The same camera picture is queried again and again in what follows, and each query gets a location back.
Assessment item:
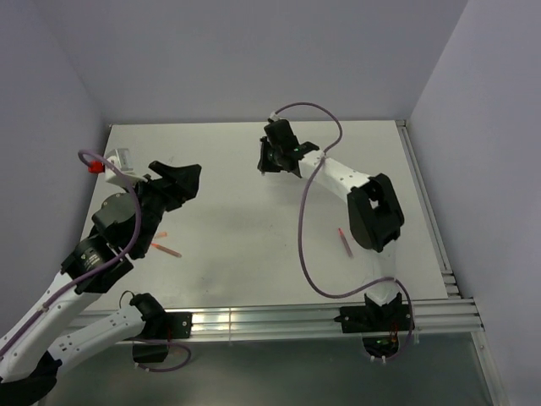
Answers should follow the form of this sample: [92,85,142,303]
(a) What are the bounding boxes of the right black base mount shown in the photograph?
[334,293,415,363]

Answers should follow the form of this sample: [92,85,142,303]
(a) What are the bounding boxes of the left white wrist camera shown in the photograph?
[88,148,142,187]

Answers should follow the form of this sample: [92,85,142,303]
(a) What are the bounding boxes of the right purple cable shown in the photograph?
[268,101,416,361]

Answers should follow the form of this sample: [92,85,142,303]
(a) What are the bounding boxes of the aluminium right side rail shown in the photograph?
[395,120,462,299]

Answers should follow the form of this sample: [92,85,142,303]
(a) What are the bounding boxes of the red pen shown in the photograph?
[338,228,353,258]

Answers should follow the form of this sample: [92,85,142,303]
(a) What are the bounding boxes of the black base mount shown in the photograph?
[132,312,193,366]
[334,293,415,363]

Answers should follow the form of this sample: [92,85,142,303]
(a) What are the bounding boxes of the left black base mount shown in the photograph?
[132,312,193,366]

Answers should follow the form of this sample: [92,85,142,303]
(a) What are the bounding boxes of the pink pen on table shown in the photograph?
[151,243,182,258]

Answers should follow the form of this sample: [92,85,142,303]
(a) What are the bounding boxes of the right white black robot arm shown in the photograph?
[257,118,405,330]

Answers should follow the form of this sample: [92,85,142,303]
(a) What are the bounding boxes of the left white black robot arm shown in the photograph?
[1,161,201,405]

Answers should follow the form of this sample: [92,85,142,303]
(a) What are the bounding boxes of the aluminium rail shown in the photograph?
[395,120,462,299]
[167,299,484,343]

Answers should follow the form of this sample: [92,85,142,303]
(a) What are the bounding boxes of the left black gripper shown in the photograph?
[121,160,201,254]

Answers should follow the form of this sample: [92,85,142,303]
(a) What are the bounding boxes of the aluminium front rail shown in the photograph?
[167,299,484,343]

